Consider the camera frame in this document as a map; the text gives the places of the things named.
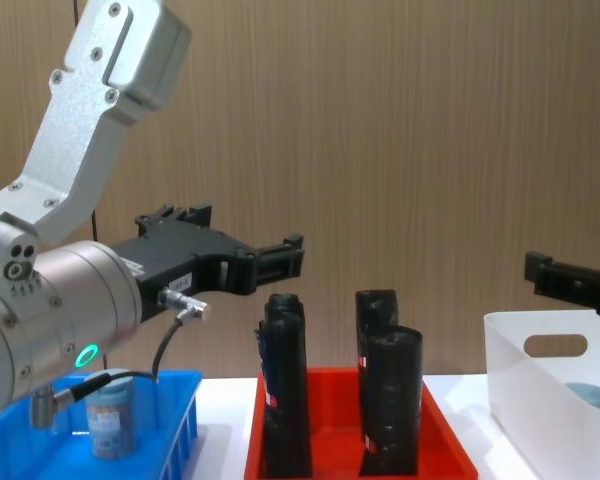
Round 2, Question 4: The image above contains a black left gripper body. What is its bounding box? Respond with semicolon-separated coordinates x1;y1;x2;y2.
107;218;257;322

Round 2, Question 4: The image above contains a can with teal lid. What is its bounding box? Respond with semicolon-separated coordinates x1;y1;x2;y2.
85;369;138;461
563;381;600;414

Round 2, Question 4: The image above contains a black bag roll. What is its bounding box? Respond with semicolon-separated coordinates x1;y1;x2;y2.
358;325;425;477
256;291;314;479
354;288;400;396

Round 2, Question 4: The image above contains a white plastic basket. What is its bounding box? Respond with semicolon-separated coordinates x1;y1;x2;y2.
482;308;600;480

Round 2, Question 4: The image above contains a red plastic bin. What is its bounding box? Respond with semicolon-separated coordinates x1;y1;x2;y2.
243;367;480;480

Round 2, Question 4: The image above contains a blue plastic bin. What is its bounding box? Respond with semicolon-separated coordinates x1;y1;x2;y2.
0;368;204;480

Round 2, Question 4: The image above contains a dark cable with silver plugs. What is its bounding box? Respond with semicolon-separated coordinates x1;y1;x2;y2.
29;285;214;430

